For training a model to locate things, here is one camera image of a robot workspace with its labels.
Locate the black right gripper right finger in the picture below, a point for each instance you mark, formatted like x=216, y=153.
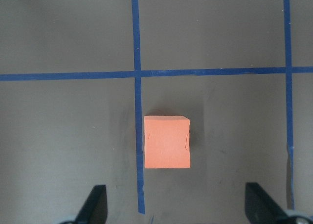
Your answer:
x=260, y=208

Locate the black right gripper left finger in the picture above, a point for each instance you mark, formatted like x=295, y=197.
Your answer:
x=95, y=208

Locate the orange foam cube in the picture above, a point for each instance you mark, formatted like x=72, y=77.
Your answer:
x=166, y=144

